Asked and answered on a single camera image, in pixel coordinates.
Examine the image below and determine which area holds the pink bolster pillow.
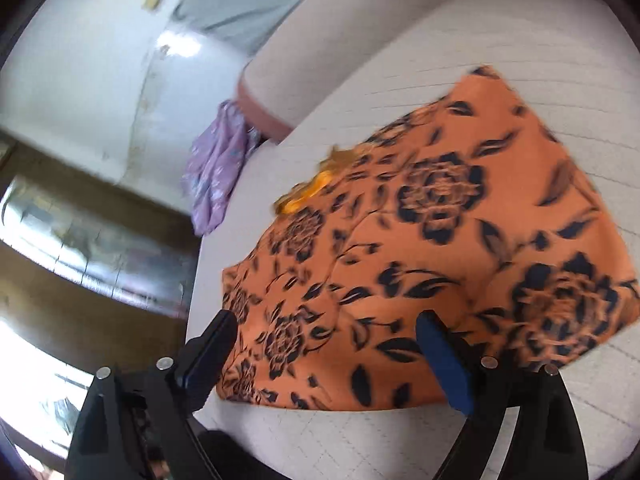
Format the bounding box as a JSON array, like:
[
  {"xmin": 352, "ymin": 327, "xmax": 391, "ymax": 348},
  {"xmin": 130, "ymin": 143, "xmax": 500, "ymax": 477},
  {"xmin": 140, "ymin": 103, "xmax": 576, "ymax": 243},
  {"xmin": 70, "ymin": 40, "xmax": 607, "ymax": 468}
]
[{"xmin": 235, "ymin": 0, "xmax": 482, "ymax": 141}]

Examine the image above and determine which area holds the beige quilted bed cover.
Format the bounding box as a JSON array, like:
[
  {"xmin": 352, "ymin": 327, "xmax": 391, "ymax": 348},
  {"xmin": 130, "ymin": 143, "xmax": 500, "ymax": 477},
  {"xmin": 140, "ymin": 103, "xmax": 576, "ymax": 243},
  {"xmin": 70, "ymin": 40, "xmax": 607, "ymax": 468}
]
[{"xmin": 188, "ymin": 0, "xmax": 639, "ymax": 479}]

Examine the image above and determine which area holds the orange black floral garment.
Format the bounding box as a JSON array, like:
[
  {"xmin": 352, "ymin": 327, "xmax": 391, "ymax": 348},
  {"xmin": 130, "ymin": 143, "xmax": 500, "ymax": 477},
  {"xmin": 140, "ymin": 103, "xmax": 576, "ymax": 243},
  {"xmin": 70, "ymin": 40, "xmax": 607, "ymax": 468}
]
[{"xmin": 217, "ymin": 66, "xmax": 639, "ymax": 411}]

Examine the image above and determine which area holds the dark wooden wardrobe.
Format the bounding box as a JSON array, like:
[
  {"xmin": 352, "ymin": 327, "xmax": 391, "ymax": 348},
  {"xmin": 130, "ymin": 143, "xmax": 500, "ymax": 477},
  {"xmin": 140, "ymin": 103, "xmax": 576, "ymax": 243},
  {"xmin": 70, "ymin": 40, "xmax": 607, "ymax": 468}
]
[{"xmin": 1, "ymin": 136, "xmax": 200, "ymax": 474}]

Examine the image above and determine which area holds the purple floral garment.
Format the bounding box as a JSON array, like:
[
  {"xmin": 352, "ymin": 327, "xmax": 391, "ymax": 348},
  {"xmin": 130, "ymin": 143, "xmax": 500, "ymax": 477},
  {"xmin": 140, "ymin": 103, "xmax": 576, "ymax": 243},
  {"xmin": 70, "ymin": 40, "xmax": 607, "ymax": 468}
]
[{"xmin": 182, "ymin": 100, "xmax": 262, "ymax": 236}]

